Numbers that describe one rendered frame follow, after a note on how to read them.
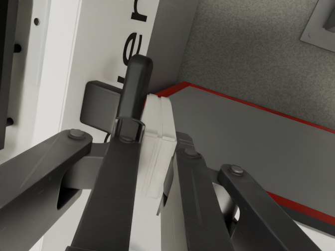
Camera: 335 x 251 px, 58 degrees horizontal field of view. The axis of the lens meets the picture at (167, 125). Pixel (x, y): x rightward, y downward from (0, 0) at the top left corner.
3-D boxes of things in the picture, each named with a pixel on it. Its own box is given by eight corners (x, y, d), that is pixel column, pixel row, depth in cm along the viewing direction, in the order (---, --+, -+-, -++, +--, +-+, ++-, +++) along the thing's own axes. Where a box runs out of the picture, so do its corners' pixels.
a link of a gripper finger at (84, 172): (127, 202, 11) (47, 186, 11) (136, 148, 16) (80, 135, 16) (136, 168, 11) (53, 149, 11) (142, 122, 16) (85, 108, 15)
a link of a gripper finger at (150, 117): (142, 197, 13) (126, 194, 13) (147, 138, 20) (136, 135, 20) (160, 136, 12) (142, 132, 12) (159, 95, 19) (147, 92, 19)
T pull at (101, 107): (156, 58, 18) (148, 59, 16) (128, 169, 20) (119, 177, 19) (102, 41, 18) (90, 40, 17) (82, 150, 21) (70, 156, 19)
